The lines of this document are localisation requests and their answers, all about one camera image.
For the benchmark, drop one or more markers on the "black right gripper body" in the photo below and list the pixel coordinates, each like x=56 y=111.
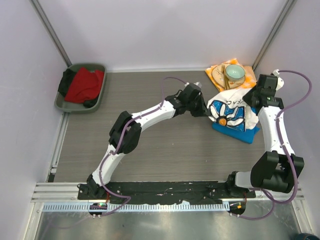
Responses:
x=248 y=97

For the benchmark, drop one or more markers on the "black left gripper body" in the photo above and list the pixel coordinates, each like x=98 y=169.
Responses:
x=193 y=108

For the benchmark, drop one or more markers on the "white flower print t-shirt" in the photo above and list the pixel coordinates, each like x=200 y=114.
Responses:
x=231 y=98

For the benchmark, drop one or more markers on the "blue t-shirt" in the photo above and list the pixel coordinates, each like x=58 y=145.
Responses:
x=240 y=135

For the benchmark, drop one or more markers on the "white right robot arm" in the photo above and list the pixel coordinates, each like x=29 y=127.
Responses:
x=279 y=167

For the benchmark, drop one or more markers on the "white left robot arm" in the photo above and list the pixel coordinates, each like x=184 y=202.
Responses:
x=125 y=134

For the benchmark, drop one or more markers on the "orange checkered cloth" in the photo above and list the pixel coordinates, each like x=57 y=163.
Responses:
x=250 y=79

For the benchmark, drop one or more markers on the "light green bowl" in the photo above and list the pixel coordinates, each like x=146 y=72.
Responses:
x=234 y=72

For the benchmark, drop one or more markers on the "beige decorated plate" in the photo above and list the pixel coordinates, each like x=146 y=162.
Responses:
x=218 y=78

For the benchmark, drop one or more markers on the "gold cutlery piece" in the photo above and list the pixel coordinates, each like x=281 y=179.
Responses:
x=225 y=78

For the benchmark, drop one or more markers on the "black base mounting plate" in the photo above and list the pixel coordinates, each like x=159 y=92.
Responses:
x=175 y=192

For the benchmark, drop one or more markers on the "red t-shirt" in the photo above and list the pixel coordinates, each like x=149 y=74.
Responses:
x=85 y=87

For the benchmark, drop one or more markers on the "black t-shirt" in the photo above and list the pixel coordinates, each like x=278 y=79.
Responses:
x=66 y=81

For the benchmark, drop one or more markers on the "aluminium frame rail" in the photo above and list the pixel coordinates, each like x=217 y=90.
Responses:
x=68 y=192

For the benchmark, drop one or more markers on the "white slotted cable duct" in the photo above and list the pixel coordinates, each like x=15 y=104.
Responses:
x=95 y=207

